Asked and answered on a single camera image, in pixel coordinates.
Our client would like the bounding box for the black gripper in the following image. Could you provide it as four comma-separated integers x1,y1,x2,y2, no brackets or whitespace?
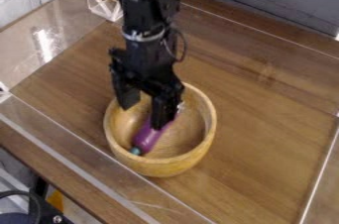
108,47,184,130

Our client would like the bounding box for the purple toy eggplant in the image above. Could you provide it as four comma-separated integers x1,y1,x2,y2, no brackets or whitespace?
128,118,172,156

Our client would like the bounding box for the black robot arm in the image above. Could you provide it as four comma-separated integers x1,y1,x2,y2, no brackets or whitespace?
110,0,187,130

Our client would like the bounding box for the brown wooden bowl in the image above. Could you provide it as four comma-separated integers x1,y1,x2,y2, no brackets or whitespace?
103,83,218,177

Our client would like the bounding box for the black clamp with screw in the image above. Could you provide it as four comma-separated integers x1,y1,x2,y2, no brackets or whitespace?
28,176,75,224

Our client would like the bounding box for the clear acrylic tray wall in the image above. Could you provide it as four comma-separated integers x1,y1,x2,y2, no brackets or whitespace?
0,0,339,224

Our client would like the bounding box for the black cable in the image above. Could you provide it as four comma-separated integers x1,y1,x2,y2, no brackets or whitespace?
0,189,44,224

